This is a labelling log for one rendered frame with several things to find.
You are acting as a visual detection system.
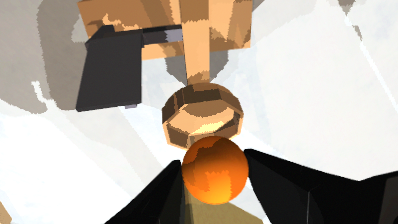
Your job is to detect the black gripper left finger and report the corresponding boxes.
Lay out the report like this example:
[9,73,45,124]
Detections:
[102,159,185,224]

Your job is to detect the orange ball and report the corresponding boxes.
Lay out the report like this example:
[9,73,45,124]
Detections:
[181,136,248,204]

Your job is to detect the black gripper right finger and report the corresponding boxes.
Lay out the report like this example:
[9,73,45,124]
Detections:
[244,148,398,224]

